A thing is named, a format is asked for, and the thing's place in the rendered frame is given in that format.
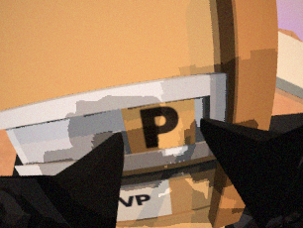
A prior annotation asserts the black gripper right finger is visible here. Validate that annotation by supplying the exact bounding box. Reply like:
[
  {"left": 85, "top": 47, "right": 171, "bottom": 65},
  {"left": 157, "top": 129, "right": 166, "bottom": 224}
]
[{"left": 200, "top": 118, "right": 303, "bottom": 228}]

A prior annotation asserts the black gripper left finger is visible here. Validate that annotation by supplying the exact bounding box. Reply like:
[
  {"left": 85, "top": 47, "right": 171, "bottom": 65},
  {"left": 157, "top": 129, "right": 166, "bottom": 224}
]
[{"left": 0, "top": 133, "right": 124, "bottom": 228}]

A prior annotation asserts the tan tile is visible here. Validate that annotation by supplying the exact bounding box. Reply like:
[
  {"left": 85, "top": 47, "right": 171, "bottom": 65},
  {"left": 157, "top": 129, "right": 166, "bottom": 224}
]
[{"left": 121, "top": 97, "right": 195, "bottom": 154}]

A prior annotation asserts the white paper ticket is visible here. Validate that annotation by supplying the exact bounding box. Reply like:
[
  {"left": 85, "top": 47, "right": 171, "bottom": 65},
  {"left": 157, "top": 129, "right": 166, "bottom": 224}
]
[{"left": 117, "top": 178, "right": 172, "bottom": 221}]

